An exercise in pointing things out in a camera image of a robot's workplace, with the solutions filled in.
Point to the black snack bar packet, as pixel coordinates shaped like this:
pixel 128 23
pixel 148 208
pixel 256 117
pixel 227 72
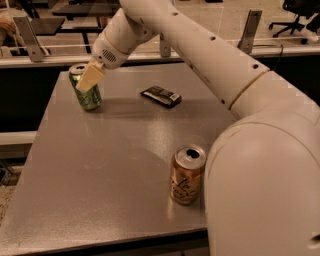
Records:
pixel 162 96

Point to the left metal glass bracket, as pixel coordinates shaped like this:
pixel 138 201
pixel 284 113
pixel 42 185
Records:
pixel 32 45

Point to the green soda can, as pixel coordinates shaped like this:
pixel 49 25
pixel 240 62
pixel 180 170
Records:
pixel 89 100

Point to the orange soda can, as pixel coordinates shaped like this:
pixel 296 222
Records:
pixel 187 169

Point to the black office chair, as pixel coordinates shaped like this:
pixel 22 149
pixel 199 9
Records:
pixel 306 20

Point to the metal glass bracket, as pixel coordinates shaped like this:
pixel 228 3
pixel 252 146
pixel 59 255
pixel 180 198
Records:
pixel 165 48
pixel 249 32
pixel 32 45

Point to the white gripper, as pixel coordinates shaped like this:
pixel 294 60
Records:
pixel 107 52

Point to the dark background table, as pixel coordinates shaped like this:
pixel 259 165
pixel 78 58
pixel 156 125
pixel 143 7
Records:
pixel 94 16

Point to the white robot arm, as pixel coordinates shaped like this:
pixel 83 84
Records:
pixel 262 177

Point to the metal railing beam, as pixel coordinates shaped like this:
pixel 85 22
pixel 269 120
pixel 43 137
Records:
pixel 69 60

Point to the middle metal glass bracket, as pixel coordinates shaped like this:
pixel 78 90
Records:
pixel 165 48

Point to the seated person at left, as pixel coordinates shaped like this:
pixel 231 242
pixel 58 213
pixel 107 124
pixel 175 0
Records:
pixel 9 8

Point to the right metal glass bracket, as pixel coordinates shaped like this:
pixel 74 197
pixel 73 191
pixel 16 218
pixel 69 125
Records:
pixel 249 32

